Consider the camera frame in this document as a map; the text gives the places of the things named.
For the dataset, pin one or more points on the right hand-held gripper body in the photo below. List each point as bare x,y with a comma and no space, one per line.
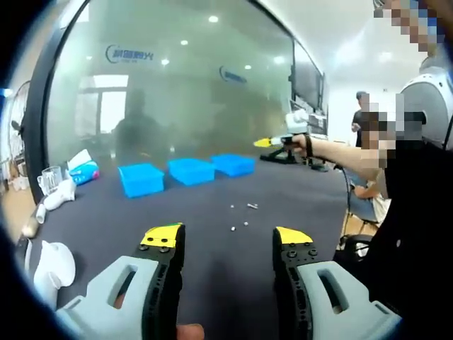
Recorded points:
299,122

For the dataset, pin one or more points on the blue plastic bin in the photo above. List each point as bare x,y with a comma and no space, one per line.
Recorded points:
191,171
233,164
141,180

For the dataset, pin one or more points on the blue white tissue pack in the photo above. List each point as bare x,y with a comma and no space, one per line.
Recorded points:
83,170

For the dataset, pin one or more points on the black standing fan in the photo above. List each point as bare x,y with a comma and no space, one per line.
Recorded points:
17,122

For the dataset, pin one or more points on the person in black shirt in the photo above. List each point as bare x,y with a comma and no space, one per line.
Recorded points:
417,230

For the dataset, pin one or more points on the black office chair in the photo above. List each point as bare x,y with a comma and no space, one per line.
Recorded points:
354,245

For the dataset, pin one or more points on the beige oval object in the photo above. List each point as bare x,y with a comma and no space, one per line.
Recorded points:
30,228

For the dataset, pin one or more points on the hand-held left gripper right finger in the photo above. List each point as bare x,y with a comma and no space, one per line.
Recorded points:
354,311

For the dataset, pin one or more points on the large wall screen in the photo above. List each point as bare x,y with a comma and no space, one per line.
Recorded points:
306,83

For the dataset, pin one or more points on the clear glass mug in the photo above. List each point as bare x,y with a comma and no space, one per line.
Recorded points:
51,180

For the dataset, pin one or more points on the small white cylinder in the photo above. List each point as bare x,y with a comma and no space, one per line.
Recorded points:
40,214

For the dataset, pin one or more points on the person's right hand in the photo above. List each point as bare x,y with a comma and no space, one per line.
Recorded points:
299,142

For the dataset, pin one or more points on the person's left hand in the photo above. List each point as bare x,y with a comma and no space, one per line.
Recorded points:
190,331

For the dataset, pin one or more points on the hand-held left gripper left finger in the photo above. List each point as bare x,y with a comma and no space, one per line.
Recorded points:
106,304

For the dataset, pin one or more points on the black glass wall frame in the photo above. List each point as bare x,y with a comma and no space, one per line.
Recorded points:
46,124

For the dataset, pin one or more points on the black metal stand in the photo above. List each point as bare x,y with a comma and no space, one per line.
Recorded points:
279,156

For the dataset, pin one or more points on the blue logo sticker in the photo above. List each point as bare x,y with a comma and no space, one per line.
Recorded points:
124,55
231,74

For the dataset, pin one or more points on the grey white worn device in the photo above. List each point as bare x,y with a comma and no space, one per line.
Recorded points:
424,102

